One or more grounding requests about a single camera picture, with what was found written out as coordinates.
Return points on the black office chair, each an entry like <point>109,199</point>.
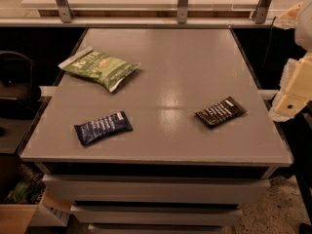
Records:
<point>19,92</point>

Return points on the green jalapeno chip bag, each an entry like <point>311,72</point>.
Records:
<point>102,68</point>

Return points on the black rxbar chocolate bar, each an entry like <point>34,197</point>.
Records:
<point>221,112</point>

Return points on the blue rxbar bar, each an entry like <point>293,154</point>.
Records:
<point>108,126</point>

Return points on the cardboard box with snacks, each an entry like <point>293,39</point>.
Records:
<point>30,203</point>

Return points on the left metal shelf bracket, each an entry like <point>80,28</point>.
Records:
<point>64,11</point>

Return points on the middle metal shelf bracket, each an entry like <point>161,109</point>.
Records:
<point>181,11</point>

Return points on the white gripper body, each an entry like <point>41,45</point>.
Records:
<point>304,28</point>

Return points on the right metal shelf bracket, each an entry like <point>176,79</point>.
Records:
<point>260,14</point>

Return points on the metal shelf bracket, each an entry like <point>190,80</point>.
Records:
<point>64,11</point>
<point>260,14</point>
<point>181,11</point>

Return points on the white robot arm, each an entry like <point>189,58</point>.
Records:
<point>300,16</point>

